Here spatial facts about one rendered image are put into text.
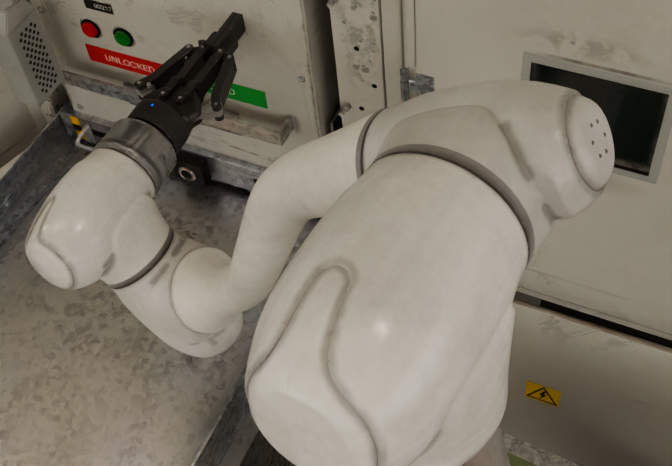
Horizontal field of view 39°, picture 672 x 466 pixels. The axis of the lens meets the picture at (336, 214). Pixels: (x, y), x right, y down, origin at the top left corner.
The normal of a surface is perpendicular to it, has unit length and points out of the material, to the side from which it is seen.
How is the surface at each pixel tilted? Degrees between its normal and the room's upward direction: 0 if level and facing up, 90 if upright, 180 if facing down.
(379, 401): 47
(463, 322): 56
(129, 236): 65
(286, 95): 90
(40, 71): 90
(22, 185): 90
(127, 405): 0
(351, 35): 90
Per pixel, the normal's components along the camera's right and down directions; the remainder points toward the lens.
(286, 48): -0.42, 0.73
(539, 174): -0.55, 0.42
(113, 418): -0.08, -0.63
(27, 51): 0.91, 0.28
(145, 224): 0.81, -0.14
